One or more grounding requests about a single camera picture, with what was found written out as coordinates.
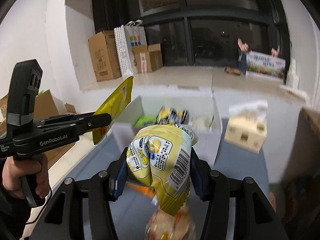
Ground yellow foil snack bag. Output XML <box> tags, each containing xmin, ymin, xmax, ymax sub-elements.
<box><xmin>92</xmin><ymin>76</ymin><xmax>133</xmax><ymax>145</ymax></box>

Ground orange patterned snack bag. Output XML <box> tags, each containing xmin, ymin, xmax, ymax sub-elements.
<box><xmin>144</xmin><ymin>203</ymin><xmax>196</xmax><ymax>240</ymax></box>

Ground pale yellow chip bag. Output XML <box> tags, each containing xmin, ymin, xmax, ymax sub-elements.
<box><xmin>126</xmin><ymin>124</ymin><xmax>198</xmax><ymax>216</ymax></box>

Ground person's left hand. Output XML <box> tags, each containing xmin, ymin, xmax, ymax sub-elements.
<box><xmin>1</xmin><ymin>154</ymin><xmax>49</xmax><ymax>199</ymax></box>

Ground brown cardboard boxes at left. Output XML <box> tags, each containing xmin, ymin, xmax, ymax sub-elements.
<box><xmin>0</xmin><ymin>89</ymin><xmax>77</xmax><ymax>169</ymax></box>

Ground blue grey table mat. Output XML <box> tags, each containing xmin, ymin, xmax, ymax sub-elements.
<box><xmin>53</xmin><ymin>118</ymin><xmax>271</xmax><ymax>240</ymax></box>

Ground green snack pack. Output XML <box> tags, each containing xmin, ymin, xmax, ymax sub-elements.
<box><xmin>135</xmin><ymin>115</ymin><xmax>156</xmax><ymax>128</ymax></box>

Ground orange snack packet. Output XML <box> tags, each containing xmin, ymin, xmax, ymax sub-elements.
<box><xmin>126</xmin><ymin>182</ymin><xmax>156</xmax><ymax>198</ymax></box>

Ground tall brown cardboard box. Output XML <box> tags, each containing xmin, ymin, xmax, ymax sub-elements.
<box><xmin>88</xmin><ymin>30</ymin><xmax>121</xmax><ymax>81</ymax></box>

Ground dark blue snack bag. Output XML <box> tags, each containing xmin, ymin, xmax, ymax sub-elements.
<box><xmin>156</xmin><ymin>106</ymin><xmax>189</xmax><ymax>125</ymax></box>

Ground cream tissue pack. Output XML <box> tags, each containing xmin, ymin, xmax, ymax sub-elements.
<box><xmin>224</xmin><ymin>100</ymin><xmax>268</xmax><ymax>154</ymax></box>

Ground small open cardboard box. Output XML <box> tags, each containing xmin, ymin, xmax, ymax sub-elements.
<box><xmin>132</xmin><ymin>43</ymin><xmax>163</xmax><ymax>73</ymax></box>

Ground white dotted paper bag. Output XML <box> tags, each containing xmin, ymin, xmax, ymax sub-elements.
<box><xmin>114</xmin><ymin>20</ymin><xmax>147</xmax><ymax>76</ymax></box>

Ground white cardboard storage box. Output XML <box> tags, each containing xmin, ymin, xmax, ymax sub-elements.
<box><xmin>112</xmin><ymin>94</ymin><xmax>222</xmax><ymax>166</ymax></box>

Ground long printed landscape box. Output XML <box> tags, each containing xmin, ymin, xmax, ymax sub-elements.
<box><xmin>246</xmin><ymin>51</ymin><xmax>286</xmax><ymax>80</ymax></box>

